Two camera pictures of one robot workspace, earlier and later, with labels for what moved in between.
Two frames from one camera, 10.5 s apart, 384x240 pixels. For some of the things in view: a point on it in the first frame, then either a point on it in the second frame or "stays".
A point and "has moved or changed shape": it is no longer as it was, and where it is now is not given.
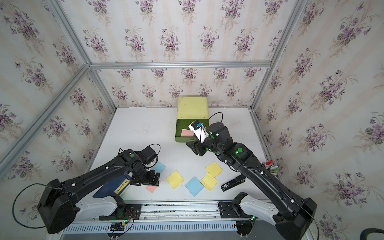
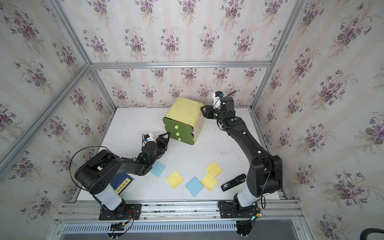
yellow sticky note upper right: (214, 169) stays
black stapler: (238, 180) stays
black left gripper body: (146, 177) → (161, 147)
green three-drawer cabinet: (190, 109) has moved or changed shape
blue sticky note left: (159, 167) stays
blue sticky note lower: (194, 186) stays
